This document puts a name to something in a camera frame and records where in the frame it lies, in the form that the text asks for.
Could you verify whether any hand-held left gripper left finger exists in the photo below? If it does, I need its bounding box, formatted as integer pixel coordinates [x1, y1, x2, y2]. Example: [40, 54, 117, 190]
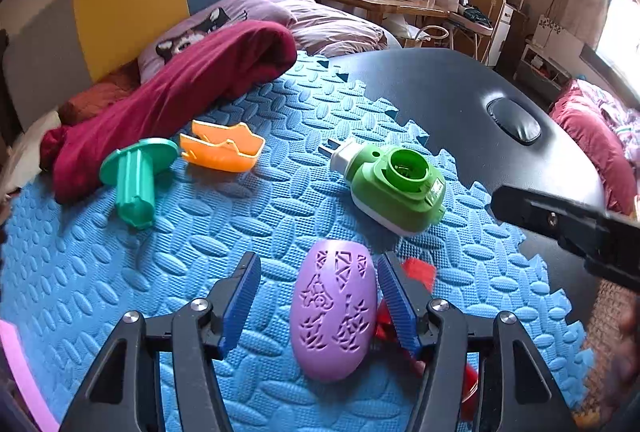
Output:
[59, 252, 262, 432]

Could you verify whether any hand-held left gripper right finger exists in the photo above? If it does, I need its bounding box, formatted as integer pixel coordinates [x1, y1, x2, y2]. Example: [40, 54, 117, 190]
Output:
[376, 252, 571, 432]

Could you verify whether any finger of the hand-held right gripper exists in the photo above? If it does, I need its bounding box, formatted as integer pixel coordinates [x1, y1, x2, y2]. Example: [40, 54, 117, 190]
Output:
[490, 184, 640, 295]

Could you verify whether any red bottle with pinwheel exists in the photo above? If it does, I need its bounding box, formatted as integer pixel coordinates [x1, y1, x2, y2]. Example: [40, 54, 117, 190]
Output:
[375, 257, 481, 420]

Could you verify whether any purple egg-shaped case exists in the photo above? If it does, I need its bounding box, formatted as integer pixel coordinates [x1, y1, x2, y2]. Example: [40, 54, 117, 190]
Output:
[291, 239, 377, 381]

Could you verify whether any green plug-in vaporizer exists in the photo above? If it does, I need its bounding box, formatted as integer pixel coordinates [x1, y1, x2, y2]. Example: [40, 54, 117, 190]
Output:
[320, 138, 447, 237]

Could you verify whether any pink-rimmed white box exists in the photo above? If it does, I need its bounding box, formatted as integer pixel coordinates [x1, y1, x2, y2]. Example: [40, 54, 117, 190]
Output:
[0, 319, 60, 432]

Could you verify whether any blue foam puzzle mat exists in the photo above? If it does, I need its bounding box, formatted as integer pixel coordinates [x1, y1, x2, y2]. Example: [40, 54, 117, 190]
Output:
[0, 49, 596, 432]

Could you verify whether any dark red pillow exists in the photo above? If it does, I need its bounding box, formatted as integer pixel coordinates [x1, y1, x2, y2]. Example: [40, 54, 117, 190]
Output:
[549, 79, 638, 215]

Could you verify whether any floral blanket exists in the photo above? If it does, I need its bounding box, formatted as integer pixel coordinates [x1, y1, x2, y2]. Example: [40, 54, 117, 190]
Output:
[575, 79, 640, 158]

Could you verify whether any orange plastic boat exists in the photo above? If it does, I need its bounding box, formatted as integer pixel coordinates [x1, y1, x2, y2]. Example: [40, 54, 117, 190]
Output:
[179, 119, 266, 174]

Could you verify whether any green plastic plunger toy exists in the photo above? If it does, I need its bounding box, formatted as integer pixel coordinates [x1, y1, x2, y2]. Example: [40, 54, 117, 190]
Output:
[99, 138, 179, 229]

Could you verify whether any white shelf unit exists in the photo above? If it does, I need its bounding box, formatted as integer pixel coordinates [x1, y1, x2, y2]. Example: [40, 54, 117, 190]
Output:
[515, 14, 586, 85]

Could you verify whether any white appliance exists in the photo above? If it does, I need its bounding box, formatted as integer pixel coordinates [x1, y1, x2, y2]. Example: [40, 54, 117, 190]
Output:
[487, 2, 518, 68]

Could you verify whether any pink folding stand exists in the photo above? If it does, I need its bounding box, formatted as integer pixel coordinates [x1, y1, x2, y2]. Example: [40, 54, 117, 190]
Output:
[446, 7, 501, 63]

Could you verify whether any maroon cloth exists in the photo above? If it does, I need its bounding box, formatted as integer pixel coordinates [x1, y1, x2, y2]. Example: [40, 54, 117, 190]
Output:
[39, 19, 298, 205]

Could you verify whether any rust red pillow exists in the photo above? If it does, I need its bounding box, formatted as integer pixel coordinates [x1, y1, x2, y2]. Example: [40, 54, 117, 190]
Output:
[57, 82, 141, 128]

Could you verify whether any purple cat pillow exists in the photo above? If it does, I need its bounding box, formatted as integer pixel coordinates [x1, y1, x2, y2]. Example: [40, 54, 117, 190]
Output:
[137, 0, 296, 78]

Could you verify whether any pink blanket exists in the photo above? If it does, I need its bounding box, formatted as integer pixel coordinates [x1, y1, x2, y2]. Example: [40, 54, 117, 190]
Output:
[262, 0, 391, 58]

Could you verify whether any grey yellow blue headboard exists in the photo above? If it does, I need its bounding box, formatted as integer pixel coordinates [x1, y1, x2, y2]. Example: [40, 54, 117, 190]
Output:
[0, 0, 292, 133]

